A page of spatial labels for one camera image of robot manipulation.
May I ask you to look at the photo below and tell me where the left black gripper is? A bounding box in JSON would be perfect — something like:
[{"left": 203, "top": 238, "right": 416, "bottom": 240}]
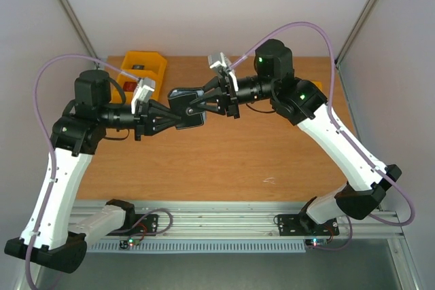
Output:
[{"left": 99, "top": 98, "right": 182, "bottom": 141}]

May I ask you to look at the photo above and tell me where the black card holder wallet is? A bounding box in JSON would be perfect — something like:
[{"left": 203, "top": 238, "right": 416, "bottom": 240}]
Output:
[{"left": 168, "top": 88, "right": 206, "bottom": 130}]

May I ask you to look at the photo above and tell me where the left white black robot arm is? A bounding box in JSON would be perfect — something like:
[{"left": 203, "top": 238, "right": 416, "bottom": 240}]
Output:
[{"left": 4, "top": 70, "right": 179, "bottom": 273}]

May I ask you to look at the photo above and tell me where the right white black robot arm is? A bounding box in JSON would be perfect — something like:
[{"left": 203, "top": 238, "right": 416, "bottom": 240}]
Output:
[{"left": 184, "top": 39, "right": 402, "bottom": 235}]

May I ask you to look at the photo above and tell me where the red card in bin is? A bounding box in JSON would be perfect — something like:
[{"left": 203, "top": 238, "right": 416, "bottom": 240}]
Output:
[{"left": 123, "top": 81, "right": 137, "bottom": 92}]

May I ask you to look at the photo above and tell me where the yellow bin middle left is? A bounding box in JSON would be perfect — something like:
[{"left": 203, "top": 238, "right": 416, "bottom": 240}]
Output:
[{"left": 111, "top": 70, "right": 162, "bottom": 104}]

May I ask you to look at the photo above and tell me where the yellow bin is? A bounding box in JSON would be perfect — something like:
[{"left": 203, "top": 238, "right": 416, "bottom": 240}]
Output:
[
  {"left": 312, "top": 81, "right": 323, "bottom": 90},
  {"left": 111, "top": 70, "right": 162, "bottom": 104},
  {"left": 121, "top": 51, "right": 167, "bottom": 80}
]

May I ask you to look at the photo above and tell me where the dark item in far bin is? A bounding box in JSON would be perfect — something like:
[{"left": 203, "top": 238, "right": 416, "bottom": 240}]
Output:
[{"left": 132, "top": 65, "right": 145, "bottom": 70}]

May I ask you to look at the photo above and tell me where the yellow bin far left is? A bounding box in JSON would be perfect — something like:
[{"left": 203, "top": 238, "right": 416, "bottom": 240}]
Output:
[{"left": 121, "top": 51, "right": 167, "bottom": 80}]

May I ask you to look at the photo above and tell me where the yellow bin right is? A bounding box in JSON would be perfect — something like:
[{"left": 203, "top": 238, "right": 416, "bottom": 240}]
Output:
[{"left": 312, "top": 81, "right": 323, "bottom": 90}]

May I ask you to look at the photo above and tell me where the left small circuit board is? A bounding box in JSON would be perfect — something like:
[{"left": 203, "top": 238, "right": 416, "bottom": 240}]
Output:
[{"left": 119, "top": 238, "right": 141, "bottom": 250}]

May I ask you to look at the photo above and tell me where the small circuit board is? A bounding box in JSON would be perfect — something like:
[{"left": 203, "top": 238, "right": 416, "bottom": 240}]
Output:
[
  {"left": 119, "top": 238, "right": 141, "bottom": 250},
  {"left": 305, "top": 238, "right": 330, "bottom": 248}
]

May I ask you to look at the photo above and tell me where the right small circuit board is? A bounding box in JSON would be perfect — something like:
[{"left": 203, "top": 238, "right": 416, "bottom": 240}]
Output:
[{"left": 305, "top": 238, "right": 330, "bottom": 248}]

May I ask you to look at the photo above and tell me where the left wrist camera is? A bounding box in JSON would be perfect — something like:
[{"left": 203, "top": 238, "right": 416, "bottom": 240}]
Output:
[{"left": 130, "top": 77, "right": 156, "bottom": 115}]

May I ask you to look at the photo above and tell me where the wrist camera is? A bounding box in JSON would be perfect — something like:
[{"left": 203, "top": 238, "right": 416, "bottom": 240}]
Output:
[
  {"left": 208, "top": 52, "right": 235, "bottom": 78},
  {"left": 130, "top": 77, "right": 156, "bottom": 115}
]

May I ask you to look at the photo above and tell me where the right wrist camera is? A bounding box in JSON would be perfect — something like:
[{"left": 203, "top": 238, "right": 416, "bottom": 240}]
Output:
[{"left": 208, "top": 52, "right": 235, "bottom": 78}]

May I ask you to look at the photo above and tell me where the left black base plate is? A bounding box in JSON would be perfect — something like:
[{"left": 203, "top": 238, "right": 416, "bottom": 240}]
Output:
[{"left": 108, "top": 213, "right": 158, "bottom": 236}]

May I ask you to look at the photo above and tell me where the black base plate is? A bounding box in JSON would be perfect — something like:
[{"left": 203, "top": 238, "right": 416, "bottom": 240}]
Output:
[
  {"left": 108, "top": 213, "right": 158, "bottom": 236},
  {"left": 273, "top": 214, "right": 340, "bottom": 236}
]

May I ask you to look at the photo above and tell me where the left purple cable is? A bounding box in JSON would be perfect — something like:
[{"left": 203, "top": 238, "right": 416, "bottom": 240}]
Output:
[{"left": 24, "top": 53, "right": 174, "bottom": 290}]

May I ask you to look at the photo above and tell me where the aluminium rail frame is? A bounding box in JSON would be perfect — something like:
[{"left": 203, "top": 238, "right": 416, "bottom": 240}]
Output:
[{"left": 69, "top": 200, "right": 404, "bottom": 240}]

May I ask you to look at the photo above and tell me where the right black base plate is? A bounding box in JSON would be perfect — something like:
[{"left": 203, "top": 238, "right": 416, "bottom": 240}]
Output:
[{"left": 273, "top": 214, "right": 340, "bottom": 236}]

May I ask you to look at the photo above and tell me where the grey slotted cable duct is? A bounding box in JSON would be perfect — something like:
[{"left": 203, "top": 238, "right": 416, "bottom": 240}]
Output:
[{"left": 88, "top": 239, "right": 305, "bottom": 255}]

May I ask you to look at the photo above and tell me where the left aluminium corner post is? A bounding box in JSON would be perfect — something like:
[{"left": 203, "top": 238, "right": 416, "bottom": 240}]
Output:
[{"left": 57, "top": 0, "right": 99, "bottom": 59}]

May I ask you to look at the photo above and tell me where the aluminium corner post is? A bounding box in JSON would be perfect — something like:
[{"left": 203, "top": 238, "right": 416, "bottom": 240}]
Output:
[
  {"left": 57, "top": 0, "right": 99, "bottom": 59},
  {"left": 334, "top": 0, "right": 379, "bottom": 69}
]

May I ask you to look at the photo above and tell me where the right aluminium corner post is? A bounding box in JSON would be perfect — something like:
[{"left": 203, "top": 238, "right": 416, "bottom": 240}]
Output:
[{"left": 334, "top": 0, "right": 379, "bottom": 69}]

